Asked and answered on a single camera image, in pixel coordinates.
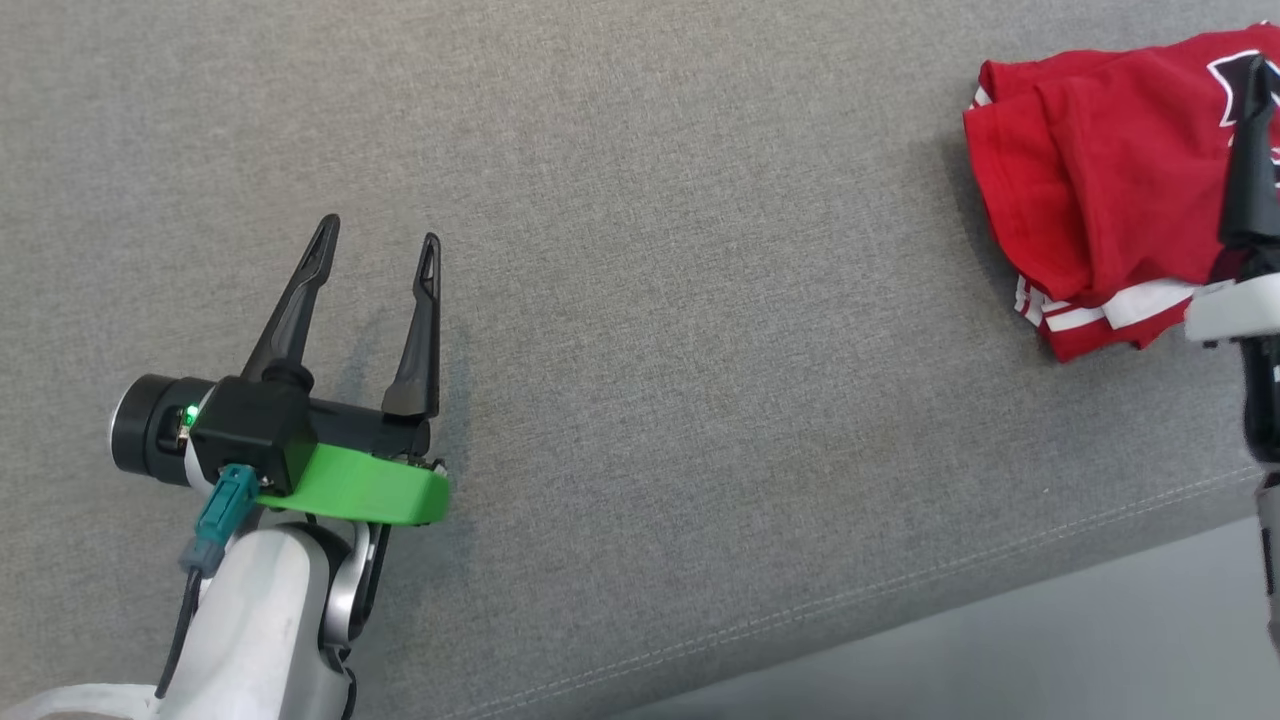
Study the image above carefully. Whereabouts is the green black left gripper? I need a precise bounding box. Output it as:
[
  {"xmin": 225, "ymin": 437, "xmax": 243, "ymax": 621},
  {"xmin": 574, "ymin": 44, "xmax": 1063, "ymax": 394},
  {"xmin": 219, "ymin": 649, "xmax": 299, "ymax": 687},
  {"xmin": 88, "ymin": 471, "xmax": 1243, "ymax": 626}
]
[{"xmin": 110, "ymin": 213, "xmax": 451, "ymax": 528}]

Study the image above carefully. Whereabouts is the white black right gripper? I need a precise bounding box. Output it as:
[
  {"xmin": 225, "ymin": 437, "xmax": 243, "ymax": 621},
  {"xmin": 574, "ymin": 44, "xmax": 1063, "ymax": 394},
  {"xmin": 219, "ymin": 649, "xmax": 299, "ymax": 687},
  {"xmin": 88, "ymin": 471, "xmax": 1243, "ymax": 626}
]
[{"xmin": 1185, "ymin": 55, "xmax": 1280, "ymax": 348}]

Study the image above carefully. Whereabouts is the red jersey with striped cuffs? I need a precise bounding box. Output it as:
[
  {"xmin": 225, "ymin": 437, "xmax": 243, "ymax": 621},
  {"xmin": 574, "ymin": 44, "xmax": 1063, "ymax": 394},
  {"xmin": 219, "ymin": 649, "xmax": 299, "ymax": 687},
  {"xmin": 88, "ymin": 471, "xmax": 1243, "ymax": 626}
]
[{"xmin": 963, "ymin": 22, "xmax": 1280, "ymax": 363}]

